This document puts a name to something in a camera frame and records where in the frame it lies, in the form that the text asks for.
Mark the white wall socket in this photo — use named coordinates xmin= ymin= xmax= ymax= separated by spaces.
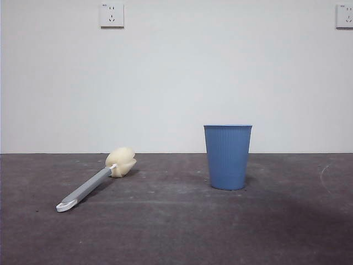
xmin=335 ymin=4 xmax=353 ymax=30
xmin=100 ymin=3 xmax=125 ymax=29

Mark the grey-handled sponge cup brush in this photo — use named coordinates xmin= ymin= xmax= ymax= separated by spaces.
xmin=56 ymin=147 xmax=137 ymax=213

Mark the blue ribbed plastic cup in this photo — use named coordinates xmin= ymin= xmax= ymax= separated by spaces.
xmin=203 ymin=124 xmax=253 ymax=191

